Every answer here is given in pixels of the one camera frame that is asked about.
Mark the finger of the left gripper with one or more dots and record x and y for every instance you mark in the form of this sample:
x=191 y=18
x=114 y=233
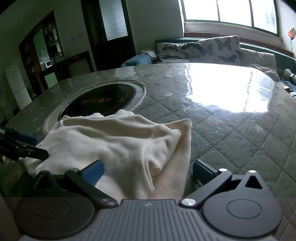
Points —
x=23 y=151
x=11 y=134

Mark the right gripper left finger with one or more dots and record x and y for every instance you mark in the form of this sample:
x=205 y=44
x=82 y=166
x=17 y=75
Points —
x=83 y=182

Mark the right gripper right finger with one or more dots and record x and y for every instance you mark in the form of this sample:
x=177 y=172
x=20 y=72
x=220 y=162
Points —
x=212 y=181

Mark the cream sweatshirt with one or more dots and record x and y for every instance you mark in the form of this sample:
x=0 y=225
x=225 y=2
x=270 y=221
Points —
x=142 y=159

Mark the white refrigerator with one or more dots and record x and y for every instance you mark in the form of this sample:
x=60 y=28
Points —
x=17 y=86

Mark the green quilted star tablecloth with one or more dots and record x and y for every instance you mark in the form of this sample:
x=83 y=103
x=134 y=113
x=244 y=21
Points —
x=242 y=119

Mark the black round induction cooktop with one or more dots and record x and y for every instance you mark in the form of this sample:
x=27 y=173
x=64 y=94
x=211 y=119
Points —
x=105 y=100

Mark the dark wooden display cabinet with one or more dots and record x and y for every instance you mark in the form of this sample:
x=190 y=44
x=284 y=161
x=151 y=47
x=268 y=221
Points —
x=44 y=60

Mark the grey stuffed toy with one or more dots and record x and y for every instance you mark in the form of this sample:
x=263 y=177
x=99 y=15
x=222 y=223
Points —
x=289 y=76

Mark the blue sofa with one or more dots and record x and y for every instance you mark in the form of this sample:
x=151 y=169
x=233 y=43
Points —
x=282 y=62

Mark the long butterfly pillow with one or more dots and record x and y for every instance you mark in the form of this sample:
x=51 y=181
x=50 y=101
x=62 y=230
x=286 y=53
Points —
x=177 y=52

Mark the white pillow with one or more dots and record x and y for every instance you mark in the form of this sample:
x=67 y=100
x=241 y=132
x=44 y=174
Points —
x=265 y=62

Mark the large butterfly pillow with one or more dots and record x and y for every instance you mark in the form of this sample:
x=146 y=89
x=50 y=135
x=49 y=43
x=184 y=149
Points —
x=221 y=50

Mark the dark wooden door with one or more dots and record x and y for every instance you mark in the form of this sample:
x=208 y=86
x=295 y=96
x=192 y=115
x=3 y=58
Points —
x=109 y=33

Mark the colourful pinwheel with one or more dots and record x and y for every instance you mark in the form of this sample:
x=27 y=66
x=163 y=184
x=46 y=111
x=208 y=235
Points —
x=291 y=33

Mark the window with green frame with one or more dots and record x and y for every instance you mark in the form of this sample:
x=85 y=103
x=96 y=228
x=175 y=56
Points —
x=258 y=15

